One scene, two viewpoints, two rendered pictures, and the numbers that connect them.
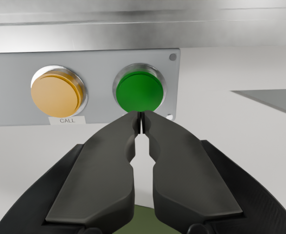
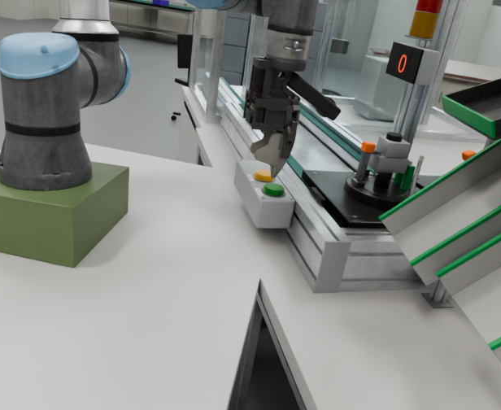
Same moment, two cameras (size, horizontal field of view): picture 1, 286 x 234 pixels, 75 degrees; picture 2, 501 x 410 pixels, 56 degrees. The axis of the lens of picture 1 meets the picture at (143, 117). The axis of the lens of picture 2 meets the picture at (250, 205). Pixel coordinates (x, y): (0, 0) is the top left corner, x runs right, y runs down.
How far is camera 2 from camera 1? 87 cm
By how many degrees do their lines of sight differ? 77
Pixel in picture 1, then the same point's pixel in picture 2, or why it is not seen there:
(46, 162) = (170, 198)
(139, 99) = (272, 186)
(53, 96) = (265, 172)
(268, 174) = (159, 325)
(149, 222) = (101, 224)
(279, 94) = not seen: outside the picture
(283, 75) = (284, 303)
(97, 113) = (257, 183)
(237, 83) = (267, 279)
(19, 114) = (249, 169)
